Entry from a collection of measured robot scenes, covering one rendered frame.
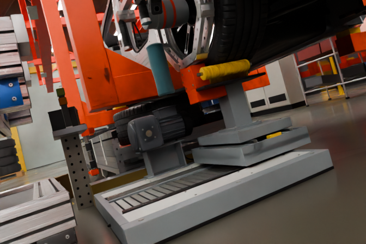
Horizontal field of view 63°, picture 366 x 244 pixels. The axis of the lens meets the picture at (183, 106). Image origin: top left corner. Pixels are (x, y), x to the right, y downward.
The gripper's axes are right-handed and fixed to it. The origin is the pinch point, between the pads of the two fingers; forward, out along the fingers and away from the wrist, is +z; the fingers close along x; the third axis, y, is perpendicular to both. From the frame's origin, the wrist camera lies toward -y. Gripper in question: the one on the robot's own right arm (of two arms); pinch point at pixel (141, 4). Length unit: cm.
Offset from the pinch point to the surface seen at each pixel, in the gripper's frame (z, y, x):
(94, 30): 60, 13, 9
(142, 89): 60, -25, -10
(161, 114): 43, -43, -12
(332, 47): 213, 3, -375
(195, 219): -23, -80, 10
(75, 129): 54, -40, 32
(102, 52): 60, 0, 7
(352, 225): -59, -83, -13
